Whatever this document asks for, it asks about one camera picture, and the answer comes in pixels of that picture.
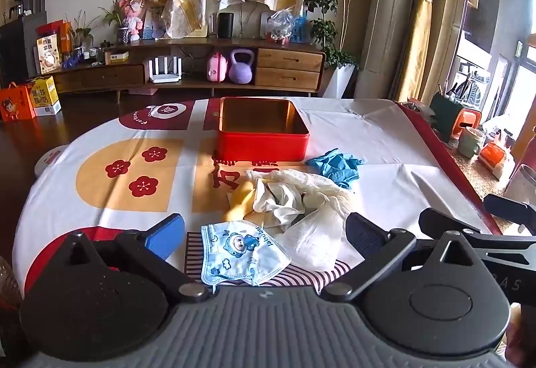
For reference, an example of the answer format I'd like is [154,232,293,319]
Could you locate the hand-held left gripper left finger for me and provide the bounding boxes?
[63,214,210,305]

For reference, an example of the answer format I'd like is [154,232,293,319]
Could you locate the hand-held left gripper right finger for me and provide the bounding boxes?
[320,212,476,302]

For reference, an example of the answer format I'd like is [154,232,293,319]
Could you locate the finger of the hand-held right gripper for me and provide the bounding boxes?
[483,194,536,235]
[419,206,536,255]

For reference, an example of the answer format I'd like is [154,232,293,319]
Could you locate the white gauze towel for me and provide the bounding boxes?
[245,168,356,222]

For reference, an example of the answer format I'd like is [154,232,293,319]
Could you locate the cartoon print face mask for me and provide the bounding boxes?
[200,219,291,287]

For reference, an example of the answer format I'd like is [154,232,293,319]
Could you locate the white cloth glove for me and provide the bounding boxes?
[251,177,308,232]

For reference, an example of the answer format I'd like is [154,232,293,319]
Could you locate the red tin box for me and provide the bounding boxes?
[215,97,311,163]

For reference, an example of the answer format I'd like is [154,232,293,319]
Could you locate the white cylinder container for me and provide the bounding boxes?
[505,165,536,205]

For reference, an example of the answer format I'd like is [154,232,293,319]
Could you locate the orange packet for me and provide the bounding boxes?
[478,141,516,180]

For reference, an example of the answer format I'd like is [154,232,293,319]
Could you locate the crumpled blue nitrile gloves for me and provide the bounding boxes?
[305,148,366,190]

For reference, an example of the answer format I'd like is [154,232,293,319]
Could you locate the green mug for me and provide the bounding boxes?
[457,126,486,159]

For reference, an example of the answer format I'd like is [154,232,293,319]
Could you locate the orange stool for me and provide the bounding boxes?
[452,107,483,138]

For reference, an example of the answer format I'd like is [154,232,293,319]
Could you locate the printed tablecloth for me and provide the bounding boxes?
[12,98,503,297]

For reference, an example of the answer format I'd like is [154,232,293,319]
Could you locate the green knife block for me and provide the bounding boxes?
[429,91,465,142]

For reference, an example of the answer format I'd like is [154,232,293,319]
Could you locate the white round stool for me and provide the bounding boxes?
[33,145,70,178]

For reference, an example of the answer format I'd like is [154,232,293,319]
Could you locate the white planter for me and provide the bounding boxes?
[322,62,356,99]

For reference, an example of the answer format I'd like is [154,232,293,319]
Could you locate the white router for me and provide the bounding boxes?
[147,57,185,84]

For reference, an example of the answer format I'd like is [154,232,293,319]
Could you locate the purple kettlebell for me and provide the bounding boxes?
[228,48,255,84]

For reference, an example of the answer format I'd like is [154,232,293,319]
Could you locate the yellow gift box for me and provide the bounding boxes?
[26,76,62,116]

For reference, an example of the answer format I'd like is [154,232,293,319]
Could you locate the wooden TV cabinet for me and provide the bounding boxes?
[46,37,327,101]

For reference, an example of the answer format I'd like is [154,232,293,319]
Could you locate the orange gift box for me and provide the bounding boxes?
[0,84,38,122]

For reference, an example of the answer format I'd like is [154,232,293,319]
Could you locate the yellow curtain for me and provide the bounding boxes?
[389,0,474,103]

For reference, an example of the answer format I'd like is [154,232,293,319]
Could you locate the plant in patterned vase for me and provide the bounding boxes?
[100,0,131,45]

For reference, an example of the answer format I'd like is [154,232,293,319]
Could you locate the beige standing air conditioner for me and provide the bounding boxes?
[356,0,423,101]

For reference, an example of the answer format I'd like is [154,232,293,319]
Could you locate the printed snack box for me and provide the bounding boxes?
[36,34,61,74]

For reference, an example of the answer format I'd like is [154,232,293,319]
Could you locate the black speaker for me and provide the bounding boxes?
[218,12,235,39]

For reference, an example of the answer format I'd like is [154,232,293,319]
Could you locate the small leafy plant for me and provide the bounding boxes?
[67,10,101,54]

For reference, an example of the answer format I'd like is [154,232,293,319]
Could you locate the pink doll bouquet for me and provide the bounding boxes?
[118,0,145,42]

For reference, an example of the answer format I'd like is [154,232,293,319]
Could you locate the clear plastic bag of toys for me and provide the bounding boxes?
[266,8,296,45]

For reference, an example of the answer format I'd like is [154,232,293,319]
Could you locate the orange shopping bag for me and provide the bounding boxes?
[37,19,73,54]

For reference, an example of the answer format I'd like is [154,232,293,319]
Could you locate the beige decorative slab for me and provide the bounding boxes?
[215,0,277,40]

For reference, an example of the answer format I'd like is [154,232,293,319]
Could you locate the black cabinet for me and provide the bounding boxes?
[0,10,48,77]

